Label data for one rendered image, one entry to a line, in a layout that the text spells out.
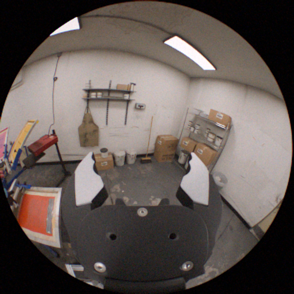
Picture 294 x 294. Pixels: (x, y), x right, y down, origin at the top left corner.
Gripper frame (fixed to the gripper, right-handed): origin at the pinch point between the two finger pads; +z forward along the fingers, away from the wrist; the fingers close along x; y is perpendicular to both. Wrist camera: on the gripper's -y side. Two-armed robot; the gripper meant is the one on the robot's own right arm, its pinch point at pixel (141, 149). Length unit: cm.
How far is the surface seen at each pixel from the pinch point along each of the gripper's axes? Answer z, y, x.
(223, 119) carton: 139, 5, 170
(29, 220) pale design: -26, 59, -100
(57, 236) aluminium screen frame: -20, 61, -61
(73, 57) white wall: 168, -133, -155
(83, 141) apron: 177, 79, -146
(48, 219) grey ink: -10, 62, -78
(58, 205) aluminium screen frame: 7, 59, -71
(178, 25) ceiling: 92, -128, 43
